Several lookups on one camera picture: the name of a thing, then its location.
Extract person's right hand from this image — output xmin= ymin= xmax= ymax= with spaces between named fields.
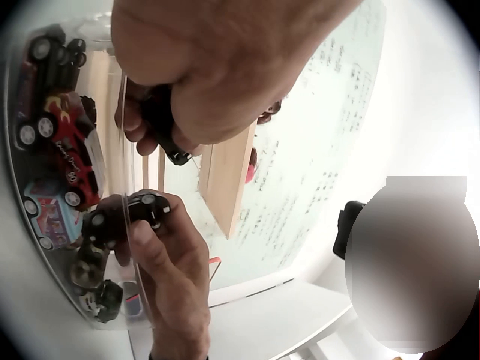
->
xmin=97 ymin=193 xmax=211 ymax=360

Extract person's left hand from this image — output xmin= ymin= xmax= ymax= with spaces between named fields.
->
xmin=112 ymin=0 xmax=363 ymax=157

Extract person's left fingers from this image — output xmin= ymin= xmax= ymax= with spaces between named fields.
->
xmin=114 ymin=77 xmax=159 ymax=157

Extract person's right fingers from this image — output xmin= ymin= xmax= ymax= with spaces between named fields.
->
xmin=97 ymin=193 xmax=132 ymax=267

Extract person's right thumb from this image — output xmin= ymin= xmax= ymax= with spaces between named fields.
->
xmin=127 ymin=219 xmax=177 ymax=269

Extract person's left thumb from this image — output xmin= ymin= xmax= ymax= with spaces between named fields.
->
xmin=170 ymin=71 xmax=300 ymax=157

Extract black toy car white wheels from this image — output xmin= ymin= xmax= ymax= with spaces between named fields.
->
xmin=81 ymin=189 xmax=171 ymax=251

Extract small black toy car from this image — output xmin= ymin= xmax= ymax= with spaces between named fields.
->
xmin=140 ymin=84 xmax=192 ymax=166

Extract pink and red object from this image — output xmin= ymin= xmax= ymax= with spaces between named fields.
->
xmin=245 ymin=147 xmax=260 ymax=185

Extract light blue toy van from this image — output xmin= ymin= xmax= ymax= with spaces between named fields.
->
xmin=23 ymin=179 xmax=85 ymax=251

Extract red toy car with flames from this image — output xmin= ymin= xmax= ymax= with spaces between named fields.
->
xmin=15 ymin=92 xmax=105 ymax=209

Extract light wooden shelf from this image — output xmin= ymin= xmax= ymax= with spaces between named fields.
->
xmin=85 ymin=50 xmax=260 ymax=240

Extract black and white toy car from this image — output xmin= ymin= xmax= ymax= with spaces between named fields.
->
xmin=74 ymin=279 xmax=125 ymax=324

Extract clear plastic container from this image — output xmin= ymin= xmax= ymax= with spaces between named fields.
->
xmin=3 ymin=13 xmax=158 ymax=331

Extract dark big-wheeled toy truck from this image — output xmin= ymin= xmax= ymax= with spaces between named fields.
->
xmin=16 ymin=24 xmax=87 ymax=113

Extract whiteboard with writing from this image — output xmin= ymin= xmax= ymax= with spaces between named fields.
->
xmin=165 ymin=0 xmax=387 ymax=292

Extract black wrist band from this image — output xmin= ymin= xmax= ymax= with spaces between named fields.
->
xmin=148 ymin=349 xmax=211 ymax=360

